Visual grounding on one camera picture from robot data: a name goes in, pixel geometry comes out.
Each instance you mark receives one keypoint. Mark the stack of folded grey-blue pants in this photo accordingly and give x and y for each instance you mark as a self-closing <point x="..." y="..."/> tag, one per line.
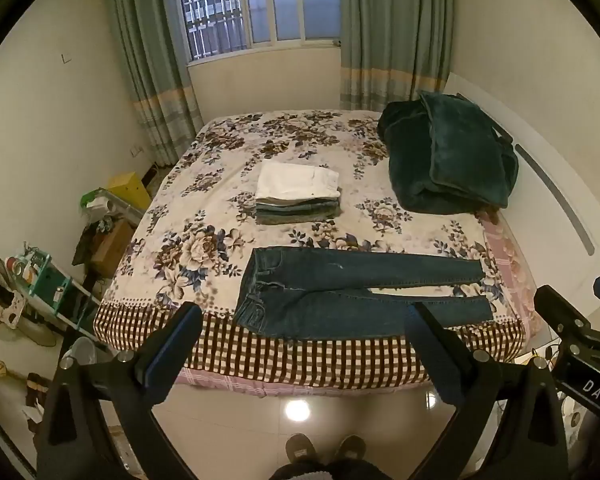
<point x="295" y="211"/>

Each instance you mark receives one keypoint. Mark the dark green plush blanket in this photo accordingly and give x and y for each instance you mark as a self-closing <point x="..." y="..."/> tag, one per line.
<point x="455" y="160"/>

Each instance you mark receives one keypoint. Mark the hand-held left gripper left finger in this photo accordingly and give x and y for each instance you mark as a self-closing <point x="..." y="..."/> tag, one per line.
<point x="179" y="332"/>

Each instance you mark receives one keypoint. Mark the yellow box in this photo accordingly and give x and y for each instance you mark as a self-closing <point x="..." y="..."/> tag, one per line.
<point x="128" y="190"/>

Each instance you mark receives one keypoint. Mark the person's left shoe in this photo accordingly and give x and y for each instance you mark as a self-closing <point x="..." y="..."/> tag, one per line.
<point x="299" y="447"/>

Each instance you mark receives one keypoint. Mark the person's right shoe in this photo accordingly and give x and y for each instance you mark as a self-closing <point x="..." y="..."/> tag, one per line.
<point x="351" y="447"/>

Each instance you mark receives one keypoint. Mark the dark blue jeans pants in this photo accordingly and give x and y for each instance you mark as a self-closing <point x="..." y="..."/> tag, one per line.
<point x="300" y="305"/>

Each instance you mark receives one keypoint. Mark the white headboard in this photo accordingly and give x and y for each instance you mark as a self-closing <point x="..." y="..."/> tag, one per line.
<point x="555" y="185"/>

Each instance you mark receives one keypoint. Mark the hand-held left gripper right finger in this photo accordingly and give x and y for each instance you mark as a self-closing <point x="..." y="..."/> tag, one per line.
<point x="425" y="347"/>

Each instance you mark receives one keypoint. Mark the white folded pants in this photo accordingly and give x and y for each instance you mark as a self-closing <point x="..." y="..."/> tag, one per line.
<point x="297" y="180"/>

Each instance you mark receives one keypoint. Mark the brown cardboard box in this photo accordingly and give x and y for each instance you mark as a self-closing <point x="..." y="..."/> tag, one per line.
<point x="111" y="246"/>

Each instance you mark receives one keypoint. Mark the white light switch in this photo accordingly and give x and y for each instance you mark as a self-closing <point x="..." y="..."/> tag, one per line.
<point x="66" y="57"/>

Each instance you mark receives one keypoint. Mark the bed with floral sheet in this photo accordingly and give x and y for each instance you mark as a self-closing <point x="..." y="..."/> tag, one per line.
<point x="195" y="255"/>

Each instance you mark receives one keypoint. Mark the green and white plastic bin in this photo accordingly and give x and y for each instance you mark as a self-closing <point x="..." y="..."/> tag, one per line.
<point x="100" y="203"/>

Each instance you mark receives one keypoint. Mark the barred window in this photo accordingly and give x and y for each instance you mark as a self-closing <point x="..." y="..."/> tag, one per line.
<point x="260" y="5"/>

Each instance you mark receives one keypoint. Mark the white wall socket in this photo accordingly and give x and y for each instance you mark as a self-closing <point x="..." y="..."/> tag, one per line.
<point x="136" y="150"/>

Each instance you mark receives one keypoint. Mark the green plastic shelf cart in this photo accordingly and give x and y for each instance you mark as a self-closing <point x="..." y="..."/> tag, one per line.
<point x="47" y="285"/>

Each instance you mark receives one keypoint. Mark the person's dark clothing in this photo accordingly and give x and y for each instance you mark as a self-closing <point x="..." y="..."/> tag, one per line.
<point x="320" y="471"/>

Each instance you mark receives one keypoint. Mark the person's shoe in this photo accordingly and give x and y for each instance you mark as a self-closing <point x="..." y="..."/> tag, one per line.
<point x="299" y="447"/>
<point x="351" y="447"/>

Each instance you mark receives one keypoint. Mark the green striped curtain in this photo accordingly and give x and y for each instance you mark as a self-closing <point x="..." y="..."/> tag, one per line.
<point x="150" y="60"/>
<point x="395" y="30"/>

